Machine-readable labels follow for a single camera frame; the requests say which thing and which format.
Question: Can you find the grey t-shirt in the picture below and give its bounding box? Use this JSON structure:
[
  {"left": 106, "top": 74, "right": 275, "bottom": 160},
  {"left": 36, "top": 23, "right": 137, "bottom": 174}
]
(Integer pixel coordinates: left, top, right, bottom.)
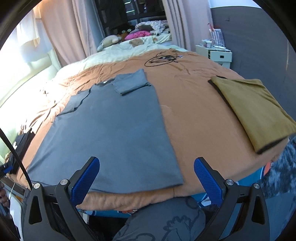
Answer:
[{"left": 28, "top": 69, "right": 184, "bottom": 194}]

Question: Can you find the left hand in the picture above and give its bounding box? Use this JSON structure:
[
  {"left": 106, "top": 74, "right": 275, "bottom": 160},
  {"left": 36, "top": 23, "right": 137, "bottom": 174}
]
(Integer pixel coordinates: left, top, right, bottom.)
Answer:
[{"left": 0, "top": 182, "right": 10, "bottom": 207}]

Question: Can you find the folded black t-shirt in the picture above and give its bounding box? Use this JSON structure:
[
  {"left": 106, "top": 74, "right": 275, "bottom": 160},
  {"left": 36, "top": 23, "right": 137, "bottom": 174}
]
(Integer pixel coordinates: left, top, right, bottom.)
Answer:
[{"left": 9, "top": 129, "right": 35, "bottom": 174}]

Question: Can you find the grey patterned trouser leg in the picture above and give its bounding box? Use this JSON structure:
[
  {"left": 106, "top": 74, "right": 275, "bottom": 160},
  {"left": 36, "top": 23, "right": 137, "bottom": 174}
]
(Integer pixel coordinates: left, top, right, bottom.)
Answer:
[{"left": 113, "top": 197, "right": 218, "bottom": 240}]

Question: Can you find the orange-brown duvet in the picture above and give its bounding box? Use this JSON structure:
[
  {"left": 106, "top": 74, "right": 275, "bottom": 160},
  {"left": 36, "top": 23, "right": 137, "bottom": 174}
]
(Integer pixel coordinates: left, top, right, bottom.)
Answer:
[{"left": 23, "top": 49, "right": 288, "bottom": 211}]

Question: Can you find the folded olive garment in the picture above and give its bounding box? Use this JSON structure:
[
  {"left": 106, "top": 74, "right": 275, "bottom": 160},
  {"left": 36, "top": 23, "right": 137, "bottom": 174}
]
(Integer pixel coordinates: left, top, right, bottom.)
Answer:
[{"left": 208, "top": 76, "right": 295, "bottom": 154}]

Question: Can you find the white bedside cabinet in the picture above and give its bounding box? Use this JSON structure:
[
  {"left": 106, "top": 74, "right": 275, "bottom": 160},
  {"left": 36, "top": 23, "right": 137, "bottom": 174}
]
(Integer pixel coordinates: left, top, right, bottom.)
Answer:
[{"left": 196, "top": 45, "right": 232, "bottom": 69}]

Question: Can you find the white hanging garment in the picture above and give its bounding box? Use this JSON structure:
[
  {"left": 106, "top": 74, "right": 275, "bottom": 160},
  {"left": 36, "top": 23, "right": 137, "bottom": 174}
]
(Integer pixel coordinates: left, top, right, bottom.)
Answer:
[{"left": 16, "top": 10, "right": 44, "bottom": 47}]

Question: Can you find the beige plush toy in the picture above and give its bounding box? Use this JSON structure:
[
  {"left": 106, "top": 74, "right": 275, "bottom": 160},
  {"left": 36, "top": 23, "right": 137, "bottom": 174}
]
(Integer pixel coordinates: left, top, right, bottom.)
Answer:
[{"left": 97, "top": 35, "right": 121, "bottom": 52}]

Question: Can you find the brown teddy bear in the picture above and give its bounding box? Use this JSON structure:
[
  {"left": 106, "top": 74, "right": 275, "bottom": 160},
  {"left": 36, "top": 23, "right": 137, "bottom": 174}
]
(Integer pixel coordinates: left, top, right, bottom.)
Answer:
[{"left": 129, "top": 38, "right": 144, "bottom": 48}]

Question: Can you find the red white striped bag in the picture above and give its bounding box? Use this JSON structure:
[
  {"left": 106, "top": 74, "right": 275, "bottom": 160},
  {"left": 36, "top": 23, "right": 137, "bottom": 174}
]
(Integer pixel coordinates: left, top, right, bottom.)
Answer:
[{"left": 208, "top": 23, "right": 226, "bottom": 47}]

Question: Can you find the pink curtain left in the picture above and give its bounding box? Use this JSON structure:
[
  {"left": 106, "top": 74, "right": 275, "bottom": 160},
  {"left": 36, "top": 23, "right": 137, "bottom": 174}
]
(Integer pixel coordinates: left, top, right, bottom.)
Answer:
[{"left": 39, "top": 0, "right": 105, "bottom": 66}]

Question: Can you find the pink curtain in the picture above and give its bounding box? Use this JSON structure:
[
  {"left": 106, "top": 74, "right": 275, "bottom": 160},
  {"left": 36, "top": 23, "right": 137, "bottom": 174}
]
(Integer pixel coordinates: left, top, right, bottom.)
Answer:
[
  {"left": 162, "top": 0, "right": 213, "bottom": 51},
  {"left": 39, "top": 0, "right": 105, "bottom": 66}
]

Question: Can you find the pink garment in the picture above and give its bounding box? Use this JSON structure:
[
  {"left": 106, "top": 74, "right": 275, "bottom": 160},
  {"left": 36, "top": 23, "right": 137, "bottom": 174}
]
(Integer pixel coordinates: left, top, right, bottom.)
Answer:
[{"left": 125, "top": 31, "right": 151, "bottom": 41}]

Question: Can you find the pink curtain right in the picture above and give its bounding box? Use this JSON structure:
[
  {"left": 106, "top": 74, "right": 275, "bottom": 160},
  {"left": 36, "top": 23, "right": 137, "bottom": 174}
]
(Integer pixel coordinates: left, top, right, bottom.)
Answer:
[{"left": 162, "top": 0, "right": 213, "bottom": 51}]

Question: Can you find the floral patterned cloth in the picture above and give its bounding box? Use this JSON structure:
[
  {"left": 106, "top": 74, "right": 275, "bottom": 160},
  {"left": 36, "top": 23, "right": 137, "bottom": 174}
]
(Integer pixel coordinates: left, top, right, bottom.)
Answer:
[{"left": 135, "top": 20, "right": 170, "bottom": 35}]

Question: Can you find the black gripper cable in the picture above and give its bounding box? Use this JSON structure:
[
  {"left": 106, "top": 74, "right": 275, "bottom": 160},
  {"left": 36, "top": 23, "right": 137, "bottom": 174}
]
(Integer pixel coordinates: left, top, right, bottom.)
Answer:
[{"left": 0, "top": 127, "right": 34, "bottom": 190}]

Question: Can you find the black coiled cable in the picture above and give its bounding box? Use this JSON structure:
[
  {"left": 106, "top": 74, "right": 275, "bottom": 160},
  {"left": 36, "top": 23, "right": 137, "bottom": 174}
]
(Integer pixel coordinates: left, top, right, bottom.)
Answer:
[{"left": 144, "top": 51, "right": 183, "bottom": 68}]

